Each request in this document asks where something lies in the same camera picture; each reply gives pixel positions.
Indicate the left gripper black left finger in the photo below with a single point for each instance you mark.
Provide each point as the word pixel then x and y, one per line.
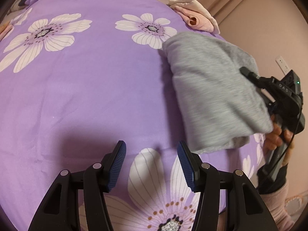
pixel 101 178

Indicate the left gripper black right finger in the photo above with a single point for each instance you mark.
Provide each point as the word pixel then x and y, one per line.
pixel 206 180

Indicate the grey garment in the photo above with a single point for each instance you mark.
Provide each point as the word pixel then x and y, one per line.
pixel 220 108

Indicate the pink sleeve right forearm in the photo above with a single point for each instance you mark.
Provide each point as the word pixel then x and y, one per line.
pixel 274 195

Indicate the person's right hand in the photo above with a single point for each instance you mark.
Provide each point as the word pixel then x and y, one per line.
pixel 273 141

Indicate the purple floral bed sheet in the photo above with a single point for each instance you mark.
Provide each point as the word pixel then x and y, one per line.
pixel 77 76

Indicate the pink folded garment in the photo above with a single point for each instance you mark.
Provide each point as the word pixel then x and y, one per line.
pixel 194 19

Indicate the cream folded garment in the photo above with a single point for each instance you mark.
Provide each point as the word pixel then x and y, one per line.
pixel 197 7

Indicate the white wall socket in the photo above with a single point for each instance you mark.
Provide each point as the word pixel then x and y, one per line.
pixel 282 64

